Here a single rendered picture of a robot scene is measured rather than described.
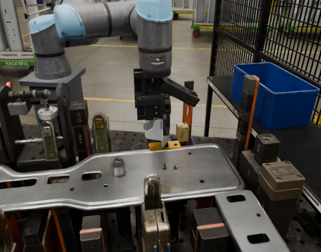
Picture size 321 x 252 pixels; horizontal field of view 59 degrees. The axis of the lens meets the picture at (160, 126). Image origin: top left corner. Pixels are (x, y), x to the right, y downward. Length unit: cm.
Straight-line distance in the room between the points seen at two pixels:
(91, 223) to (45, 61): 74
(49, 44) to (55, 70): 10
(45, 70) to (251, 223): 94
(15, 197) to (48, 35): 65
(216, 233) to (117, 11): 54
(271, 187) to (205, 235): 20
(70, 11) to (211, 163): 54
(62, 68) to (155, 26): 70
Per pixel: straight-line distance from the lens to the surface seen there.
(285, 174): 76
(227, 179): 80
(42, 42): 122
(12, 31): 519
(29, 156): 101
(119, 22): 68
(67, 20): 65
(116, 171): 78
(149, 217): 62
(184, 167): 82
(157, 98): 66
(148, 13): 61
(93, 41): 127
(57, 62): 124
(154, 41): 62
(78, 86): 132
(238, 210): 72
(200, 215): 72
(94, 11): 67
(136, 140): 150
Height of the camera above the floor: 150
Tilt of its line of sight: 29 degrees down
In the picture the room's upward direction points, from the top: straight up
